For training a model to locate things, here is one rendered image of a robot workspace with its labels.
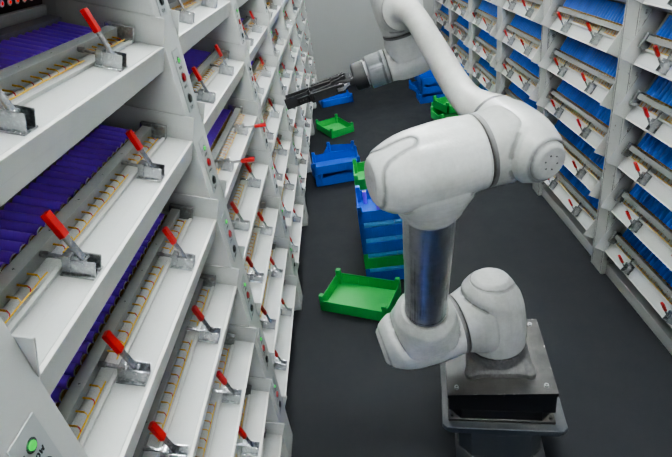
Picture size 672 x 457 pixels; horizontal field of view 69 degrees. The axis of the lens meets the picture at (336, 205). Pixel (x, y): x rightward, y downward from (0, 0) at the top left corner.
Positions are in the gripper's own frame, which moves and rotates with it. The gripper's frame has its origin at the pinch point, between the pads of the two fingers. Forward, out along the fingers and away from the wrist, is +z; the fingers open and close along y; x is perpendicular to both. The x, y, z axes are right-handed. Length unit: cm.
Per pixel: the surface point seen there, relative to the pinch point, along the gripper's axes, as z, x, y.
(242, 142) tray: 21.6, -8.1, 5.1
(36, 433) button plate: 17, 6, -104
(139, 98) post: 22, 21, -40
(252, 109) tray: 21.1, -5.9, 30.0
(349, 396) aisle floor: 20, -99, -18
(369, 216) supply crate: -2, -68, 43
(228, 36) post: 18.2, 18.6, 30.3
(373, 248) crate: 2, -84, 43
